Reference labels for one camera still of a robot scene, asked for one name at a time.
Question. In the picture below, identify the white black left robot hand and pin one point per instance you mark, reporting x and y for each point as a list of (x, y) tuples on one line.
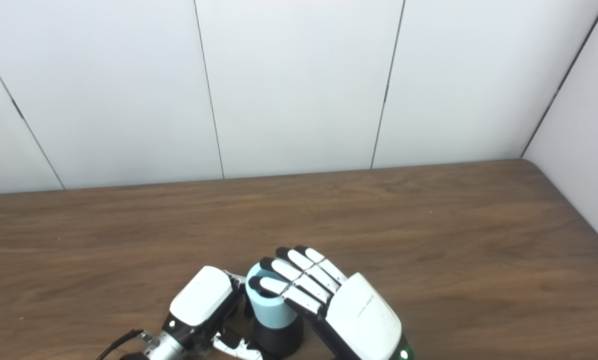
[(201, 297)]

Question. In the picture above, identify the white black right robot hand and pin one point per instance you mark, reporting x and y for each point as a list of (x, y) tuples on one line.
[(361, 315)]

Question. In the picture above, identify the black flared nozzle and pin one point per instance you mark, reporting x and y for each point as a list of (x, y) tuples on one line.
[(279, 340)]

